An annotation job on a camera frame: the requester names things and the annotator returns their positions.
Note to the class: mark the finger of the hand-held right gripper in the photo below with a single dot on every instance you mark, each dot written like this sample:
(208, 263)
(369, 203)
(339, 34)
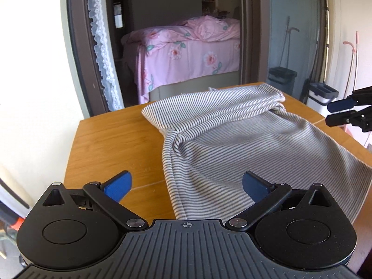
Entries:
(340, 119)
(341, 104)

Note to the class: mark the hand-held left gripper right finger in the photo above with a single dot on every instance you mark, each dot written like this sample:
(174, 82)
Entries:
(255, 186)

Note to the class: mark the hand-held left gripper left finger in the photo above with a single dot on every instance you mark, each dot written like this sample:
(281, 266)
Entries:
(117, 187)

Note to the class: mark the grey striped garment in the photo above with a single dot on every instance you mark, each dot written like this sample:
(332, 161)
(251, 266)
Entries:
(232, 148)

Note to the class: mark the white bin with dark lid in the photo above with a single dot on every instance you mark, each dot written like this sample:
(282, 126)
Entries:
(321, 96)

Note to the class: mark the dark mop pole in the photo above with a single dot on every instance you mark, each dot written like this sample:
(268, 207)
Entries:
(312, 64)

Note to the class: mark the dark trash bin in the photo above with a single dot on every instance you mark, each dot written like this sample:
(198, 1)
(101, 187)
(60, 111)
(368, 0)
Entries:
(282, 81)

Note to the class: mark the beige bed base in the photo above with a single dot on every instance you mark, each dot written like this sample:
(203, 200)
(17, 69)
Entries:
(197, 84)

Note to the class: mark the white lace curtain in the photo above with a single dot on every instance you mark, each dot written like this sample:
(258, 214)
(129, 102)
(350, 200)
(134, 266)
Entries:
(103, 49)

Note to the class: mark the bed with pink floral bedding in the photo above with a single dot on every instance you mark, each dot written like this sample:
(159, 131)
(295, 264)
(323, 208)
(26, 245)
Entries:
(189, 52)

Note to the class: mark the brown door frame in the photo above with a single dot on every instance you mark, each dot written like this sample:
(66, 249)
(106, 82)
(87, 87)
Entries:
(81, 64)

